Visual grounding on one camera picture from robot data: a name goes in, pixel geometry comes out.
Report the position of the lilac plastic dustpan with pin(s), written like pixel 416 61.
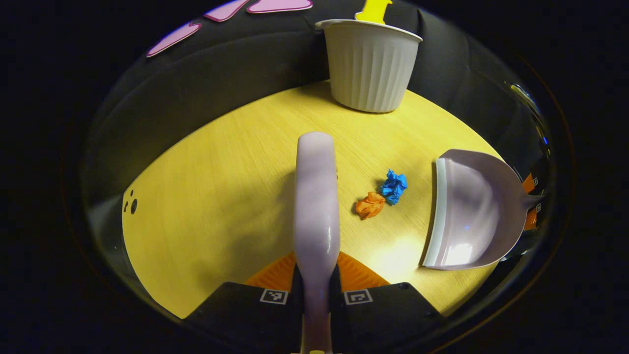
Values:
pixel 467 211

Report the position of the white ribbed garbage bin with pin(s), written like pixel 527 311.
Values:
pixel 371 69

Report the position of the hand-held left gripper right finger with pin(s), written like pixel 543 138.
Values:
pixel 383 314

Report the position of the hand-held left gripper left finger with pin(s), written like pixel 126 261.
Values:
pixel 245 314

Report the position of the blue paper ball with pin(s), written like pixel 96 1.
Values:
pixel 393 187

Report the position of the orange paper ball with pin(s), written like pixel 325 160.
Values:
pixel 370 205

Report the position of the light wooden desktop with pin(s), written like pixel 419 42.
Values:
pixel 221 196

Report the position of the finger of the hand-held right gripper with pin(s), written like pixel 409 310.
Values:
pixel 531 219
pixel 530 183

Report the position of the black backdrop cloth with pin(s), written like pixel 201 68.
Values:
pixel 245 64

